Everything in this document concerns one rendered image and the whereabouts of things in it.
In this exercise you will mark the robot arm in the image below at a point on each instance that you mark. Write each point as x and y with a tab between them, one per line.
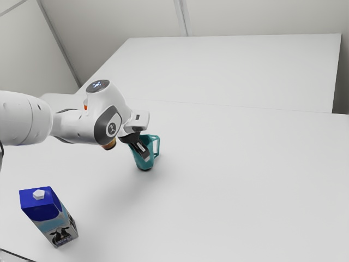
90	120

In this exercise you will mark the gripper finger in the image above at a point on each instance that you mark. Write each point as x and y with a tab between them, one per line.
141	151

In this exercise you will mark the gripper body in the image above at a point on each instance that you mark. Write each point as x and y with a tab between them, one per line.
128	137

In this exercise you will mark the teal faceted mug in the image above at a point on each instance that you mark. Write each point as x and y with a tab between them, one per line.
147	161

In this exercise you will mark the blue milk carton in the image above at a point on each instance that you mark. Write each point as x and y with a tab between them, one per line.
46	215

